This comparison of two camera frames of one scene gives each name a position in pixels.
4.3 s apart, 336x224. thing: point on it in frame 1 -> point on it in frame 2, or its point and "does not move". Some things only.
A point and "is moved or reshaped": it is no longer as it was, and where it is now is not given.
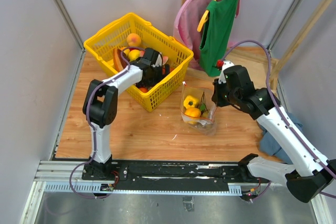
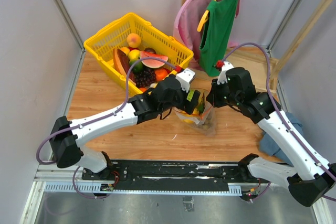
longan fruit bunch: (204, 112) -> (209, 120)
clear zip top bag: (198, 109) does not move
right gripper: (217, 87) does not move
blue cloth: (270, 145) does not move
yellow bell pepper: (190, 101) is moved or reshaped
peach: (133, 40) does not move
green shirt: (219, 28) does not move
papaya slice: (119, 63) does not move
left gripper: (150, 83) -> (188, 106)
